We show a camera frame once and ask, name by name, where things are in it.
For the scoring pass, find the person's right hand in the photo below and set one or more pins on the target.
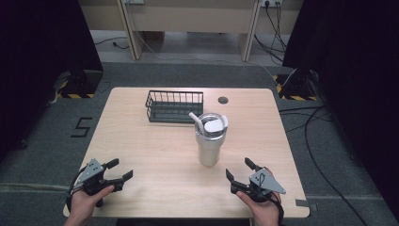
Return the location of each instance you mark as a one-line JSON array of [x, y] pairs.
[[260, 210]]

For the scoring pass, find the person's left hand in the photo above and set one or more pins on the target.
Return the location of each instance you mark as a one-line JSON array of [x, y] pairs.
[[87, 202]]

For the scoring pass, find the white tumbler cup with straw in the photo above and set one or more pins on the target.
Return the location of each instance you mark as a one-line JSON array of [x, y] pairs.
[[209, 138]]

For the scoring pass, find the black curtain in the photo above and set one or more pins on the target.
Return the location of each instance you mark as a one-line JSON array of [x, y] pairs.
[[351, 94], [40, 72]]

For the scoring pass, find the beige wooden desk frame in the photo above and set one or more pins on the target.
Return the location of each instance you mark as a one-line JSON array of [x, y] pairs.
[[189, 28]]

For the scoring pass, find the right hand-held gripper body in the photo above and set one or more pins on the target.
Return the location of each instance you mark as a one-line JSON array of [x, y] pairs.
[[262, 185]]

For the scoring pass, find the black stand base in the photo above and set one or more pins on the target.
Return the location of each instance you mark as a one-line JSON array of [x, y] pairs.
[[296, 88], [80, 83]]

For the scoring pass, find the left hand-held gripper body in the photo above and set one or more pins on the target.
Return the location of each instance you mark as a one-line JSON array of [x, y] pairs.
[[91, 177]]

